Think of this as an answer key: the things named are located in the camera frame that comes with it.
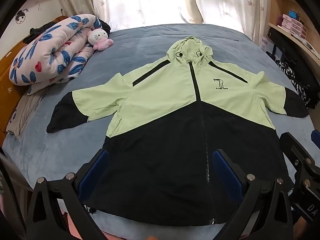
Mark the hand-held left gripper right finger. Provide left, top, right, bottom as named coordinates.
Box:
left=212, top=149, right=294, bottom=240

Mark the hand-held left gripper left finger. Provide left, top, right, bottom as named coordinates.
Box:
left=26, top=148, right=110, bottom=240

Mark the green and black hooded jacket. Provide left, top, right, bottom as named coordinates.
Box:
left=46, top=35, right=309, bottom=227

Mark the black patterned clothes pile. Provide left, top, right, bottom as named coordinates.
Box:
left=267, top=27, right=320, bottom=109

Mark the black and white patterned cloth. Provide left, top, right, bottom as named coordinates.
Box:
left=276, top=60, right=309, bottom=104

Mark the grey pillow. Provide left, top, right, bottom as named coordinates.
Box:
left=5, top=87, right=52, bottom=138

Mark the white cardboard box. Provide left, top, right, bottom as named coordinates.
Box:
left=259, top=36, right=275, bottom=53

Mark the stack of pink boxes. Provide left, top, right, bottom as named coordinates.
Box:
left=281, top=14, right=308, bottom=40

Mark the floral quilt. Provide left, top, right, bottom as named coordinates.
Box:
left=9, top=14, right=103, bottom=95

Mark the light wooden shelf desk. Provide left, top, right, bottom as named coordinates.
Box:
left=264, top=0, right=320, bottom=68

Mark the white and pink cat plush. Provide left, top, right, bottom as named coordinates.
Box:
left=87, top=28, right=114, bottom=52

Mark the black knit cloth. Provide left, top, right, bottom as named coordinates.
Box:
left=29, top=19, right=111, bottom=36

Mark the cream curtain panel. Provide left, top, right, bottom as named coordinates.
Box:
left=184, top=0, right=206, bottom=23

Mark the sheer white leaf-print curtain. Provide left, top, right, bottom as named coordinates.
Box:
left=54, top=0, right=272, bottom=45

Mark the black cable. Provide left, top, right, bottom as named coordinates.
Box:
left=0, top=152, right=27, bottom=234

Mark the cartoon face wall sticker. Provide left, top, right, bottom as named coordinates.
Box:
left=14, top=8, right=30, bottom=25

